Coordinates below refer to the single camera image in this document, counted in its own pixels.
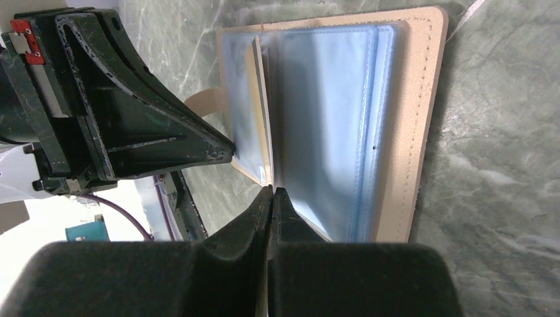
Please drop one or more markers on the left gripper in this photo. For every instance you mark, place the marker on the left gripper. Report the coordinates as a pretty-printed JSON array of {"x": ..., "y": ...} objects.
[{"x": 80, "y": 109}]

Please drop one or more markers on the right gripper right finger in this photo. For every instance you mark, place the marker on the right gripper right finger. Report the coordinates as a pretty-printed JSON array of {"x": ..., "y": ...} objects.
[{"x": 309, "y": 276}]

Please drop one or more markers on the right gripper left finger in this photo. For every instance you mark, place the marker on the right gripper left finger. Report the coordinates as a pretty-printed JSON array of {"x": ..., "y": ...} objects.
[{"x": 223, "y": 275}]

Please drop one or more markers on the gold credit card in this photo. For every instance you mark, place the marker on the gold credit card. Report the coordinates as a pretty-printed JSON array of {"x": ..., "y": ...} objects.
[{"x": 259, "y": 104}]

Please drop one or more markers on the tan leather card holder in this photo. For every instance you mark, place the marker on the tan leather card holder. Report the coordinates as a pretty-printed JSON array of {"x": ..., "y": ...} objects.
[{"x": 350, "y": 102}]

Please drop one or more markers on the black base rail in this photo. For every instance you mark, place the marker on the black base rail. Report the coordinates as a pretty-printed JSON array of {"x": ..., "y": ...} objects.
[{"x": 184, "y": 212}]

